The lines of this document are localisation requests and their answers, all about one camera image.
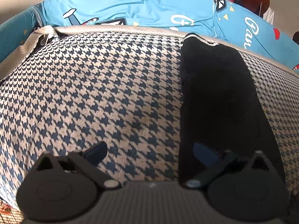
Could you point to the black garment red print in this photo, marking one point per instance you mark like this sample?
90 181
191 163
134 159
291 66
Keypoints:
220 107

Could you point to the blue cartoon print bedsheet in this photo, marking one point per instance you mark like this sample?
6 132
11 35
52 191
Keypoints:
221 19

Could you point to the houndstooth mattress cover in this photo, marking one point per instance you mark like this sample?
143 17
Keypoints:
69 88

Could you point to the white cloth on chair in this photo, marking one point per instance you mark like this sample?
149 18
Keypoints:
268 16

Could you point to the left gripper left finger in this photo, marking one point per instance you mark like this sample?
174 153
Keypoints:
86 163

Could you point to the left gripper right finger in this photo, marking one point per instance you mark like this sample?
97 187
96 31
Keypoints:
216 163

